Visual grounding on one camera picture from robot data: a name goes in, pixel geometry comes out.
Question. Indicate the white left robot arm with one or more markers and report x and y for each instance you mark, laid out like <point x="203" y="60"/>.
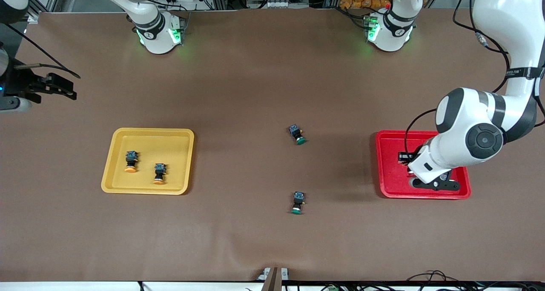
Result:
<point x="464" y="112"/>

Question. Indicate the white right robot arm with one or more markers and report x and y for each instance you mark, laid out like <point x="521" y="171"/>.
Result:
<point x="157" y="40"/>

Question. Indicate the yellow plastic tray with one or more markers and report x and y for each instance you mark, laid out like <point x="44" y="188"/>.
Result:
<point x="147" y="138"/>

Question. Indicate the red plastic tray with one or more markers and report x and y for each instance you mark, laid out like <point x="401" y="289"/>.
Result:
<point x="387" y="172"/>

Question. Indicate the aluminium frame profile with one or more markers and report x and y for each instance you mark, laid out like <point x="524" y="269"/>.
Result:
<point x="34" y="16"/>

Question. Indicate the green push button switch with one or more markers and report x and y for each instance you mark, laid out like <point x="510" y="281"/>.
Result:
<point x="296" y="134"/>
<point x="297" y="203"/>

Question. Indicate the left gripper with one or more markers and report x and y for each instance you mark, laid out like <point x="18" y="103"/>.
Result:
<point x="405" y="158"/>

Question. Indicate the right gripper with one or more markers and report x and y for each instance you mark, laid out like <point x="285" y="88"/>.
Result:
<point x="26" y="85"/>

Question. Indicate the white power strip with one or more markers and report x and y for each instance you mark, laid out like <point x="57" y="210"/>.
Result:
<point x="276" y="4"/>

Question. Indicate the brown table cover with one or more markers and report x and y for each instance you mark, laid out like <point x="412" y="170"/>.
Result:
<point x="272" y="240"/>

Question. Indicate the yellow push button switch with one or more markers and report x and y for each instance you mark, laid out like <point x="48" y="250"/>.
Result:
<point x="131" y="161"/>
<point x="159" y="173"/>

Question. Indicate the metal table bracket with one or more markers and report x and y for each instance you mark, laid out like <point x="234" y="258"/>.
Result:
<point x="272" y="282"/>

